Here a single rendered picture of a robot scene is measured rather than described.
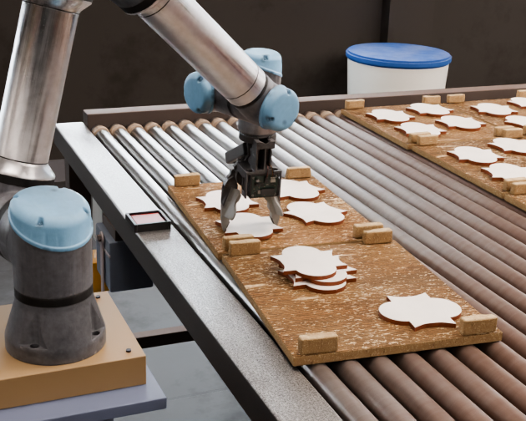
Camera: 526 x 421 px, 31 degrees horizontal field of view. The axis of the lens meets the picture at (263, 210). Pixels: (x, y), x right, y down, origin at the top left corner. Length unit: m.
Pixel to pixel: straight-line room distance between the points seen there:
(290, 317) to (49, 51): 0.56
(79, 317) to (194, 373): 1.86
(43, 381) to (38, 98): 0.42
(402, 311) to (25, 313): 0.59
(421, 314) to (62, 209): 0.59
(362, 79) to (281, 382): 3.86
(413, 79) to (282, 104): 3.55
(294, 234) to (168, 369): 1.50
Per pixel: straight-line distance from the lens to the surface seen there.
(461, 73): 6.10
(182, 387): 3.19
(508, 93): 3.31
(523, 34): 6.32
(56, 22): 1.46
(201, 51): 1.47
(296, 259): 1.69
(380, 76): 5.09
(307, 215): 1.95
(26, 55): 1.47
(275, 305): 1.57
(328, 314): 1.55
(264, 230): 1.86
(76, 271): 1.40
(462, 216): 2.11
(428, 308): 1.58
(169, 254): 1.82
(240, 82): 1.52
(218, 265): 1.77
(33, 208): 1.39
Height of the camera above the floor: 1.61
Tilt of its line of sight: 20 degrees down
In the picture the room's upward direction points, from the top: 2 degrees clockwise
